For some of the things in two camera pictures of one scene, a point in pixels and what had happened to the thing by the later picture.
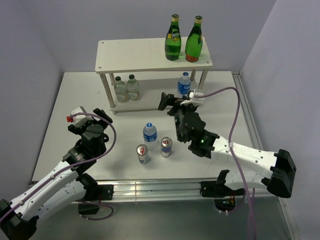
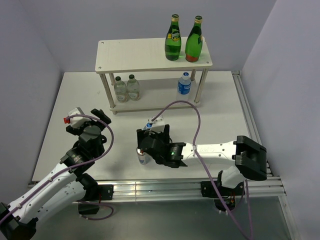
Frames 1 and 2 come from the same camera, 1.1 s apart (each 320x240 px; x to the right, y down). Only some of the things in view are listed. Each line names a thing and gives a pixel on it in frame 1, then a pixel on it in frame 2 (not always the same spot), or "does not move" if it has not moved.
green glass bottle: [194, 44] does not move
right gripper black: [169, 99] -> [165, 135]
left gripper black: [78, 130] does not move
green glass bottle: [173, 46] does not move
